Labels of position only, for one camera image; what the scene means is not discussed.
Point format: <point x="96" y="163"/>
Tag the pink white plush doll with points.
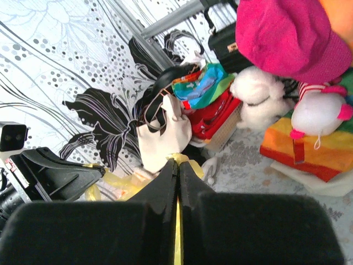
<point x="320" y="110"/>

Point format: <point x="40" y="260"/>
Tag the white fluffy plush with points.
<point x="263" y="98"/>

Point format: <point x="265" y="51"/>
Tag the rainbow striped bag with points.
<point x="334" y="155"/>

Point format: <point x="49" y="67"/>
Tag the cream tote bag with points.
<point x="172" y="138"/>

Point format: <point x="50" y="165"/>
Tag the orange plush toy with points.
<point x="339" y="13"/>

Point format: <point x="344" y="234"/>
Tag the black leather handbag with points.
<point x="223" y="43"/>

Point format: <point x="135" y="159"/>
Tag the yellow trash bag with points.
<point x="121" y="185"/>

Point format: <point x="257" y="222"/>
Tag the colourful striped cloth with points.
<point x="199" y="89"/>

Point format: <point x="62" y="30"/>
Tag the magenta knit hat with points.
<point x="291" y="39"/>

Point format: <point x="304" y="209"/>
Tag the red cloth in basket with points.
<point x="206" y="121"/>

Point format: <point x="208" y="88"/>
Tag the black round hat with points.
<point x="148" y="107"/>

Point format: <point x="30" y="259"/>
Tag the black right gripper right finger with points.
<point x="252" y="228"/>

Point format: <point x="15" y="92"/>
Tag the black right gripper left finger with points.
<point x="55" y="233"/>

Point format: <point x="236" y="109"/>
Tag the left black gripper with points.
<point x="40" y="175"/>

